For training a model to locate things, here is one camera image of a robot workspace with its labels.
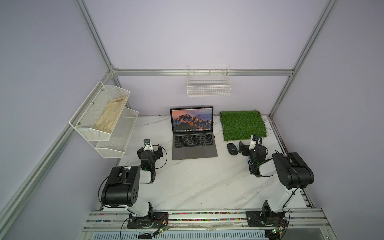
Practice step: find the aluminium front rail frame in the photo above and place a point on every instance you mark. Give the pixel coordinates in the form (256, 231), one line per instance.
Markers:
(297, 224)

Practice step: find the white upper mesh shelf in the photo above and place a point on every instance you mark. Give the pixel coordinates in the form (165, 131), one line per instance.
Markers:
(85, 118)

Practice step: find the black wireless mouse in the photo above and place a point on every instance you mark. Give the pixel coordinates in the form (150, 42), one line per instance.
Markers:
(232, 149)

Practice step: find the white mesh shelf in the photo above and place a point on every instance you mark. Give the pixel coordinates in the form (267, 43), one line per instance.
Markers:
(85, 118)
(116, 146)

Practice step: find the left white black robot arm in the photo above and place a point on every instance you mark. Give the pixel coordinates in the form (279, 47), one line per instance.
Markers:
(120, 189)

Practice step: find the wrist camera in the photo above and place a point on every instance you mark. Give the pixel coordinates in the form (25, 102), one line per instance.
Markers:
(147, 144)
(255, 142)

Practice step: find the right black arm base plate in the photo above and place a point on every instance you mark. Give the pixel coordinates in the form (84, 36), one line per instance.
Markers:
(268, 219)

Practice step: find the grey laptop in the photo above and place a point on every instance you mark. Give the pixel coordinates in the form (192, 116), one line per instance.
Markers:
(193, 136)

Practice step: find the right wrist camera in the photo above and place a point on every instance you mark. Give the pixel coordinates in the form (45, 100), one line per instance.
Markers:
(255, 142)

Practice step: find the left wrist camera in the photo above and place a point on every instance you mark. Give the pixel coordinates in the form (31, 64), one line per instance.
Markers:
(147, 144)

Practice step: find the white lower mesh shelf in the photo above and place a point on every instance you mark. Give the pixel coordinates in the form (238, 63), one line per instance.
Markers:
(116, 146)

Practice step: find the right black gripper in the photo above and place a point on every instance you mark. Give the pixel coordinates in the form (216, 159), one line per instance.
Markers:
(245, 147)

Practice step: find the white wire wall basket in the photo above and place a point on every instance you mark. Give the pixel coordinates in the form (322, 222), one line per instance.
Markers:
(208, 81)

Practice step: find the beige cloth in shelf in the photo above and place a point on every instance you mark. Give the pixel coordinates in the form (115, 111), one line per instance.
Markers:
(110, 115)

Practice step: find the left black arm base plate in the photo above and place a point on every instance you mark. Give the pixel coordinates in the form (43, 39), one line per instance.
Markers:
(151, 221)

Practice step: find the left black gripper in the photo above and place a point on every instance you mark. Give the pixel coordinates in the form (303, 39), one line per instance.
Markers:
(158, 153)

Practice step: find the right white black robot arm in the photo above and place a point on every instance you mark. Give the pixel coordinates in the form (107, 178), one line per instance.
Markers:
(292, 171)

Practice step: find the green artificial grass mat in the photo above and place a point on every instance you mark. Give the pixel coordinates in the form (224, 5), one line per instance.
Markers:
(240, 125)

